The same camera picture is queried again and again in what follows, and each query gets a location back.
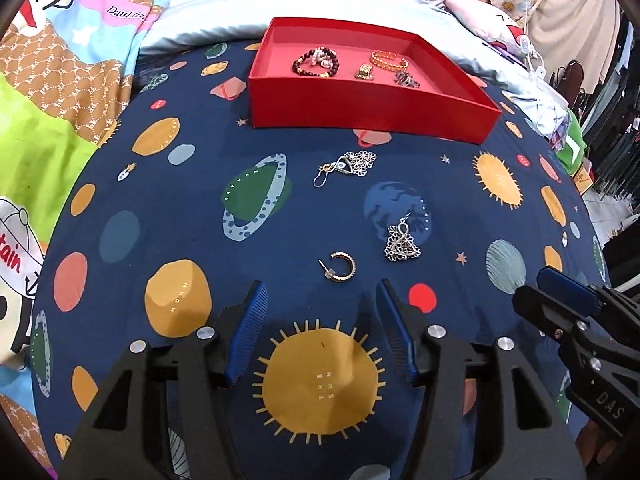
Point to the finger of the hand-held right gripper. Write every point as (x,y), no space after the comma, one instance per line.
(570,292)

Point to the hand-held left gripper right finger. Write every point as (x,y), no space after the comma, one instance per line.
(397,335)

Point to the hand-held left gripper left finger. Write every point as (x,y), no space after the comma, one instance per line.
(247,330)

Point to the large hoop earring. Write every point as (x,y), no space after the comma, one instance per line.
(348,272)

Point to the red cardboard box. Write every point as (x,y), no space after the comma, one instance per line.
(350,110)

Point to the silver wristwatch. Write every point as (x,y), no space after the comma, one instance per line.
(406,80)

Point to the gold wristwatch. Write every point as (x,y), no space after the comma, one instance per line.
(365,71)

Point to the triangular silver filigree earring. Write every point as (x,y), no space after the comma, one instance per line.
(401,247)

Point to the navy planet print bedsheet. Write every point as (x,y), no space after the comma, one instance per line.
(200,210)

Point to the green cloth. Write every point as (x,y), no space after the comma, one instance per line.
(575,145)

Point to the silver filigree earring with hook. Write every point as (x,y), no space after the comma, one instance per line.
(357,162)

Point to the dark metal chair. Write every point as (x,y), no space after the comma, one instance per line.
(572,80)

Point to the beige curtain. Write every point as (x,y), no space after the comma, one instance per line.
(570,10)

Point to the white printed pillow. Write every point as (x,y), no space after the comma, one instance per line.
(485,20)

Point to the colourful cartoon monkey blanket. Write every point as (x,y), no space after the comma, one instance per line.
(60,85)

